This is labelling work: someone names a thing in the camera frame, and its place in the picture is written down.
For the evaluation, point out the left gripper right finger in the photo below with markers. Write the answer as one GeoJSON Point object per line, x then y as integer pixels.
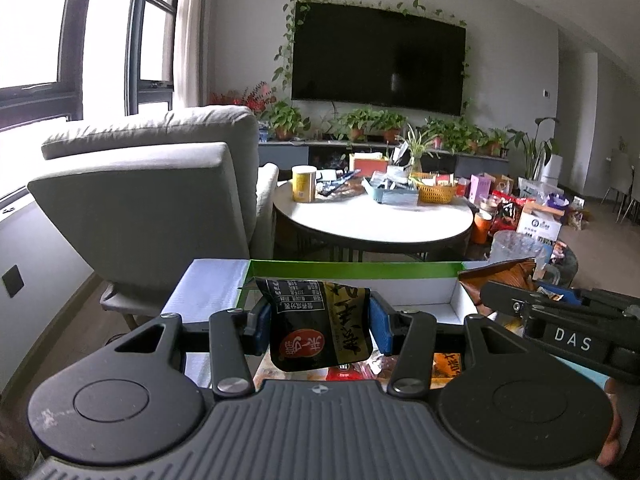
{"type": "Point", "coordinates": [413, 338]}

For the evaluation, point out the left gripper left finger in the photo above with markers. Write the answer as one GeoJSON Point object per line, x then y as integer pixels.
{"type": "Point", "coordinates": [230, 336]}

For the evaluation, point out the black yellow snack packet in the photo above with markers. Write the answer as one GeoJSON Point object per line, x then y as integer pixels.
{"type": "Point", "coordinates": [316, 324]}

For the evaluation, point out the green cardboard box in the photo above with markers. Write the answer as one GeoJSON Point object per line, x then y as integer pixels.
{"type": "Point", "coordinates": [431, 287]}

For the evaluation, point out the blue patterned table mat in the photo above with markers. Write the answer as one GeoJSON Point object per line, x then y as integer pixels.
{"type": "Point", "coordinates": [207, 286]}

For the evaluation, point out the white blue carton box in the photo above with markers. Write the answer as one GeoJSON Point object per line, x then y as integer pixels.
{"type": "Point", "coordinates": [540, 225]}

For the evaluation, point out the round white coffee table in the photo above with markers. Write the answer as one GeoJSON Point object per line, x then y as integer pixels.
{"type": "Point", "coordinates": [360, 224]}

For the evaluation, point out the clear glass mug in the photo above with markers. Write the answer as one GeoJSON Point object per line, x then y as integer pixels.
{"type": "Point", "coordinates": [510, 245]}

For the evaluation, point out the orange lidded jar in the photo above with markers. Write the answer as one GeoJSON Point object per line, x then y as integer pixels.
{"type": "Point", "coordinates": [481, 227]}

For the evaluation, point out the woven yellow basket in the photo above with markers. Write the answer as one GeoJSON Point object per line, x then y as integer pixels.
{"type": "Point", "coordinates": [436, 194]}

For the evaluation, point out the blue grey tray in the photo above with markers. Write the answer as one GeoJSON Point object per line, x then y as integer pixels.
{"type": "Point", "coordinates": [395, 197]}

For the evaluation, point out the grey armchair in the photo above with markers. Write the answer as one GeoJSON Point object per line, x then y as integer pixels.
{"type": "Point", "coordinates": [142, 197]}

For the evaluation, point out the purple gift bag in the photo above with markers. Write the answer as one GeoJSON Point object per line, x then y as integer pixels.
{"type": "Point", "coordinates": [480, 187]}

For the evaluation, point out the yellow canister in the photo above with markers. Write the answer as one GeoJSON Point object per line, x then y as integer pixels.
{"type": "Point", "coordinates": [304, 183]}

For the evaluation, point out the black wall socket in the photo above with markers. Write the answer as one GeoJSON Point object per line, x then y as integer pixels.
{"type": "Point", "coordinates": [13, 281]}

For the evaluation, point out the black wall television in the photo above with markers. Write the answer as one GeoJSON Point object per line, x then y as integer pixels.
{"type": "Point", "coordinates": [352, 54]}

